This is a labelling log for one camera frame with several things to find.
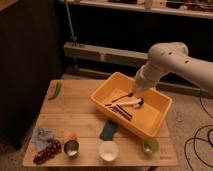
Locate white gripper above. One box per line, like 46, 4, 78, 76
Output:
132, 66, 157, 93

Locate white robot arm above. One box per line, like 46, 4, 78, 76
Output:
133, 42, 213, 94

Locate yellow plastic tray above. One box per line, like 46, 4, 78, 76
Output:
90, 72, 172, 137

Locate dark striped utensil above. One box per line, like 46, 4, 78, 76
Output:
111, 107, 132, 120

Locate green sponge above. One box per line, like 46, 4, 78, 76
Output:
100, 120, 118, 141

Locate green cup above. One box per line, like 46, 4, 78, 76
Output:
142, 138, 159, 156

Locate grey metal beam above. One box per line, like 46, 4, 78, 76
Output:
63, 42, 147, 67

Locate upper shelf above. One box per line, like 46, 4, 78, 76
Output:
59, 0, 213, 19

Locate metal pole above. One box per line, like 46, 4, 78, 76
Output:
64, 0, 77, 45

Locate bunch of dark grapes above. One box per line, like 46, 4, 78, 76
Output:
33, 139, 62, 165

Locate blue crumpled cloth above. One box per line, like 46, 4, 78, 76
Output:
31, 127, 54, 152

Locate black cables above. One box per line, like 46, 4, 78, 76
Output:
183, 89, 213, 169

